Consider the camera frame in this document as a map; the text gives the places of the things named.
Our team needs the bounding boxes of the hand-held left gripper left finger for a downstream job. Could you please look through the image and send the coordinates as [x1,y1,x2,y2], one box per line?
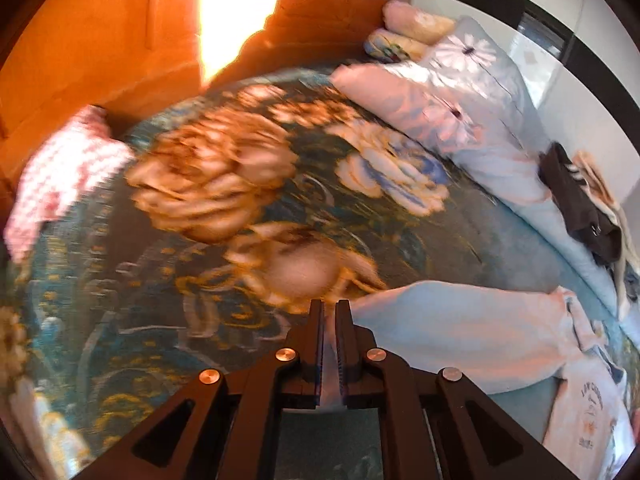
[75,299,326,480]

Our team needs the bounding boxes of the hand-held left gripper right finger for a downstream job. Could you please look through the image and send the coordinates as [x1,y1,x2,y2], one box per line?
[334,299,581,480]

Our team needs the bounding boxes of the teal floral blanket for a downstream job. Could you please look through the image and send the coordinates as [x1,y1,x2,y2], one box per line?
[0,67,640,480]

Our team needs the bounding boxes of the light blue daisy quilt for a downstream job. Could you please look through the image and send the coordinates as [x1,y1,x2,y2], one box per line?
[332,17,621,311]

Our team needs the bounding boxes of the dark garment with white stripes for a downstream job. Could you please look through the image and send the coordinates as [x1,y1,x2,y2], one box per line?
[539,142,623,266]

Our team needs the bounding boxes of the floral print pillow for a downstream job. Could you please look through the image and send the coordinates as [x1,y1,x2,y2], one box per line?
[364,30,432,64]

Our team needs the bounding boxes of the pink checkered cloth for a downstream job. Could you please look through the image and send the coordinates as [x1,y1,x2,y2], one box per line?
[5,105,136,261]

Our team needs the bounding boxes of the pink pillow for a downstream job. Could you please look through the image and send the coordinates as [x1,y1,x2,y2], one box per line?
[384,0,457,43]

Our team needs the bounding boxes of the orange wooden headboard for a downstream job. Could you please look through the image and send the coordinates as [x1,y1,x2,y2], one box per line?
[0,0,416,211]

